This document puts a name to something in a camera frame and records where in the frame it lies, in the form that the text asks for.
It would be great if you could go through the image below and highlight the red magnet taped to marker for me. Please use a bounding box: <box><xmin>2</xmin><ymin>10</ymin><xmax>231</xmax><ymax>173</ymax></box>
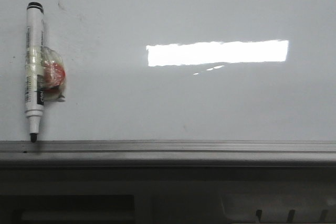
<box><xmin>42</xmin><ymin>47</ymin><xmax>66</xmax><ymax>102</ymax></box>

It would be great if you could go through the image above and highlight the white black whiteboard marker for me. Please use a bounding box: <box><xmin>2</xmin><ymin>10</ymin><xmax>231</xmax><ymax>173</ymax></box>
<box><xmin>25</xmin><ymin>2</ymin><xmax>45</xmax><ymax>143</ymax></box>

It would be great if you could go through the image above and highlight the white whiteboard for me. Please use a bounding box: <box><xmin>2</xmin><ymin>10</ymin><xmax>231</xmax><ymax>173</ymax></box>
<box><xmin>1</xmin><ymin>0</ymin><xmax>335</xmax><ymax>141</ymax></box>

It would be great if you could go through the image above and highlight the grey aluminium whiteboard frame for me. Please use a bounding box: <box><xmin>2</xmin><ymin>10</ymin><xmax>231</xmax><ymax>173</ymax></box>
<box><xmin>1</xmin><ymin>140</ymin><xmax>335</xmax><ymax>168</ymax></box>

